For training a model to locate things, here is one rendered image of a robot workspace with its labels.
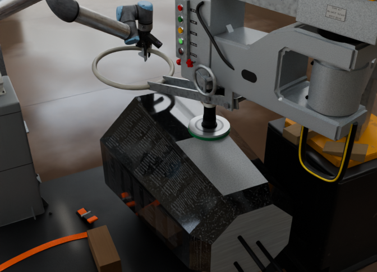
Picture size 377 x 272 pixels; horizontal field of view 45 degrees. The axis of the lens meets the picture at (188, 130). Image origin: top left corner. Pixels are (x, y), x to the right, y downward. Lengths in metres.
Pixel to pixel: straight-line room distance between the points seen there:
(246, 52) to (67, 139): 2.34
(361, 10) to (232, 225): 1.00
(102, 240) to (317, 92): 1.59
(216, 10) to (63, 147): 2.19
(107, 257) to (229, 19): 1.45
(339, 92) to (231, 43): 0.51
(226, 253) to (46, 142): 2.24
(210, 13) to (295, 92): 0.48
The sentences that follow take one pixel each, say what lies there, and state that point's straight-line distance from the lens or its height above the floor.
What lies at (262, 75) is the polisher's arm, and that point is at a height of 1.31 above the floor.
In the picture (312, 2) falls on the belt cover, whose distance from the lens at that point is 1.59.
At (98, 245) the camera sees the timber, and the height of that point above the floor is 0.14.
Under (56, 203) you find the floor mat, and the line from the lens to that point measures 3.25.
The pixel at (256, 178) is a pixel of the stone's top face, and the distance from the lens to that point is 2.06.
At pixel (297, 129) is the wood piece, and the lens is 2.42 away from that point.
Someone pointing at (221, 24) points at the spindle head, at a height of 1.42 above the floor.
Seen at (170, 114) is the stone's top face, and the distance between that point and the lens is 2.50.
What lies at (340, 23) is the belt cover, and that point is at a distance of 1.55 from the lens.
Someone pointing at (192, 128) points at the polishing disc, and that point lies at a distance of 2.33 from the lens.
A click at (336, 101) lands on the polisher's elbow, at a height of 1.31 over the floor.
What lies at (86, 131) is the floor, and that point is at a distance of 3.97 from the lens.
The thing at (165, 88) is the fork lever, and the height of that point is 0.97.
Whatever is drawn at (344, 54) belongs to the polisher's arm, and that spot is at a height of 1.50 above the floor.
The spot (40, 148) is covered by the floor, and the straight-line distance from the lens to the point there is 3.85.
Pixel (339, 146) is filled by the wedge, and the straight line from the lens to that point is 2.39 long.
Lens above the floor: 2.09
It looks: 33 degrees down
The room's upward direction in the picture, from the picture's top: straight up
